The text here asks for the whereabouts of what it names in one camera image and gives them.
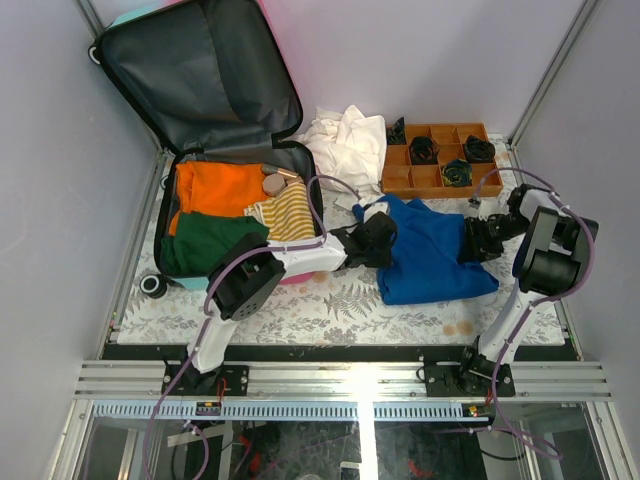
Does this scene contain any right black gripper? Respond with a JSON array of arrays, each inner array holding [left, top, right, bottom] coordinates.
[[455, 213, 528, 266]]

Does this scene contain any blue shirt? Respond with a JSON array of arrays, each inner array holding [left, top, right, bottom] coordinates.
[[377, 194, 499, 306]]

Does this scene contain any yellow striped shirt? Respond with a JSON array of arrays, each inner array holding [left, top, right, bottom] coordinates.
[[244, 183, 316, 242]]

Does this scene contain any octagonal beige powder compact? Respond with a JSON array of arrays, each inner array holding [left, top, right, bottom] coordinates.
[[262, 174, 287, 197]]

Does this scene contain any foundation bottle grey cap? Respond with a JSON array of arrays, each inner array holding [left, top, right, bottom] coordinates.
[[261, 163, 299, 180]]

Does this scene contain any orange shirt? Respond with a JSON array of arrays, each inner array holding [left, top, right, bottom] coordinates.
[[169, 161, 268, 236]]

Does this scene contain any dark green shirt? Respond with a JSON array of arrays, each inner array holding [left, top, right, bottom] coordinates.
[[159, 212, 269, 276]]

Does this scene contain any pink and teal suitcase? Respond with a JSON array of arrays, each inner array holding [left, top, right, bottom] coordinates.
[[88, 0, 324, 301]]

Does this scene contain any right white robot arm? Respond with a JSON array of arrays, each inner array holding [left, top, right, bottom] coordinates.
[[455, 184, 599, 395]]

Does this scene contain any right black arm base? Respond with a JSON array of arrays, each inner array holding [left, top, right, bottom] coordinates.
[[417, 348, 516, 398]]

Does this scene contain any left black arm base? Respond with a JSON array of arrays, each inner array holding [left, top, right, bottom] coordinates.
[[162, 353, 250, 399]]

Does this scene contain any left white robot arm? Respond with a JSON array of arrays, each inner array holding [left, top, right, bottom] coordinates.
[[184, 212, 398, 395]]

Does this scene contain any rolled blue green sock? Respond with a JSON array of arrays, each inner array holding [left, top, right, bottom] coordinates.
[[441, 158, 472, 188]]

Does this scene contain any rolled dark sock right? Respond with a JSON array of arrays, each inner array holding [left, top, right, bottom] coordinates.
[[463, 135, 496, 163]]

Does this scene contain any rolled dark sock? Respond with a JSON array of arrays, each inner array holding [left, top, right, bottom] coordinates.
[[463, 135, 496, 163], [409, 136, 440, 165]]

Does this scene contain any orange compartment tray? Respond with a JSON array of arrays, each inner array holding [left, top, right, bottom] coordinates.
[[381, 122, 503, 199]]

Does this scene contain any white crumpled cloth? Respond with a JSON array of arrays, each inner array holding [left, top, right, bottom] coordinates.
[[291, 105, 387, 210]]

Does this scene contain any rolled dark sock middle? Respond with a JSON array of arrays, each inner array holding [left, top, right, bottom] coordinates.
[[409, 136, 440, 165]]

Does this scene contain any rolled dark sock outside tray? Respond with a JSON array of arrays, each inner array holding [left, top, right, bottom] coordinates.
[[386, 117, 406, 146]]

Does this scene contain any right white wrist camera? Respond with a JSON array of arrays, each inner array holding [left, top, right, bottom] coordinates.
[[468, 197, 493, 221]]

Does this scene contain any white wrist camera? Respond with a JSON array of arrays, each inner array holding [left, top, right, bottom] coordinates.
[[468, 197, 493, 221], [363, 201, 390, 223]]

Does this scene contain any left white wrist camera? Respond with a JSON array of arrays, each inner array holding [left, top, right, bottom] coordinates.
[[363, 201, 390, 223]]

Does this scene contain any aluminium mounting rail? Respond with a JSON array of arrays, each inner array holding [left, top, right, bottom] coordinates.
[[74, 345, 611, 422]]

